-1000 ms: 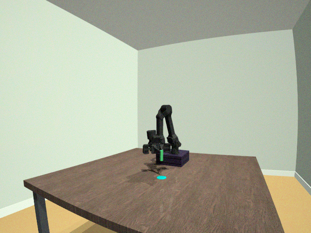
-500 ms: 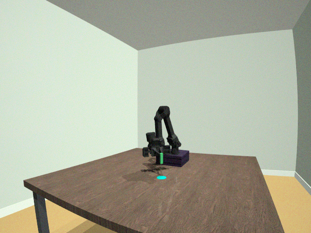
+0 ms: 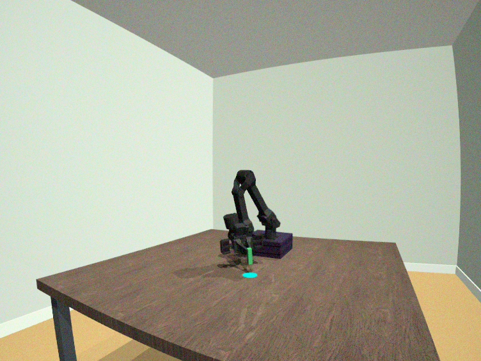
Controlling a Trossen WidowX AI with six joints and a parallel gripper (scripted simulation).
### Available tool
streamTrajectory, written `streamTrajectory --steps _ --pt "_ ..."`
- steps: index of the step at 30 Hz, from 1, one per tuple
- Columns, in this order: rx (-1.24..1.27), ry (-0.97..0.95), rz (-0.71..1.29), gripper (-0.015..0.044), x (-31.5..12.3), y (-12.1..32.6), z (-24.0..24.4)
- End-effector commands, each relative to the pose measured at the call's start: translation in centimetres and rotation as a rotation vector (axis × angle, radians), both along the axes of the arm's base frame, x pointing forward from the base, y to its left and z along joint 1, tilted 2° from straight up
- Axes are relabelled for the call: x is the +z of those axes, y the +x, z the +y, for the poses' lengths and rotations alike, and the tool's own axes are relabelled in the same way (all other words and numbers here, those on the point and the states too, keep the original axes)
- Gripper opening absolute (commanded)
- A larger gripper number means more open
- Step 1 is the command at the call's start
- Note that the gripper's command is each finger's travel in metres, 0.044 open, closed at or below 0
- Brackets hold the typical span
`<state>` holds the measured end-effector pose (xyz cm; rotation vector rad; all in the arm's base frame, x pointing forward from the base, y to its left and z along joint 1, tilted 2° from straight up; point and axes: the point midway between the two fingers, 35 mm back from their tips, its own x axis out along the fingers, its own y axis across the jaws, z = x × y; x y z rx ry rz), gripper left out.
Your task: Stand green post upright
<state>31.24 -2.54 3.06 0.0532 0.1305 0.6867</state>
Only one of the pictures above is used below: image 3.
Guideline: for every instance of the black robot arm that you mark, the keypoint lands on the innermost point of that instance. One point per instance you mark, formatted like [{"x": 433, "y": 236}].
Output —
[{"x": 239, "y": 223}]

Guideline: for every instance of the green rectangular post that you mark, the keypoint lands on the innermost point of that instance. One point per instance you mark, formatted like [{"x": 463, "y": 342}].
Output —
[{"x": 249, "y": 256}]

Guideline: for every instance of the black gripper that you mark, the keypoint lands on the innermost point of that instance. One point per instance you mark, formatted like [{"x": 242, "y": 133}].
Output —
[{"x": 241, "y": 243}]

